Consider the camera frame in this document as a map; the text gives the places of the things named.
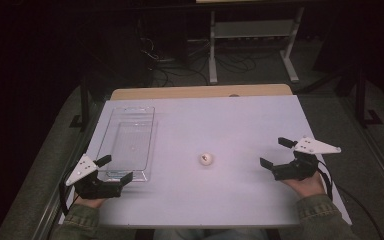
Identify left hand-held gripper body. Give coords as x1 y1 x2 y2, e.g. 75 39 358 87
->
65 153 125 200

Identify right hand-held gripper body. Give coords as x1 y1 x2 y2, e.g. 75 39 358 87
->
271 135 342 182

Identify clear plastic tray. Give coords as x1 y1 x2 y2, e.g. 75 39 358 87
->
94 105 159 183

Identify small white ball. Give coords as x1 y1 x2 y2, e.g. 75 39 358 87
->
198 152 214 167

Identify person's left hand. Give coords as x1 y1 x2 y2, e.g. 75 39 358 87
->
74 191 109 210

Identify person's right hand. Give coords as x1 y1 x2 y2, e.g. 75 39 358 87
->
280 172 327 200

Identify black metal stand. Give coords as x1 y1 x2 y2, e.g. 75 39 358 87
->
68 73 92 132
353 65 384 130

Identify wooden table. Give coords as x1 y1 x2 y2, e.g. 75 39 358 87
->
109 83 294 102

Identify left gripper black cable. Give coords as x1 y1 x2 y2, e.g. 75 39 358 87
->
58 165 82 217

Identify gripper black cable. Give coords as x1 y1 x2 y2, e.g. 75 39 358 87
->
58 165 82 217
315 159 384 240

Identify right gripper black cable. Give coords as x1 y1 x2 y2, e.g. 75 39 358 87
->
315 159 384 240

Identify white metal desk frame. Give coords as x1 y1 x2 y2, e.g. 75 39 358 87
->
207 5 306 85

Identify tangle of floor cables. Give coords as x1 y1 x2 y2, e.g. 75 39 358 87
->
139 35 258 88

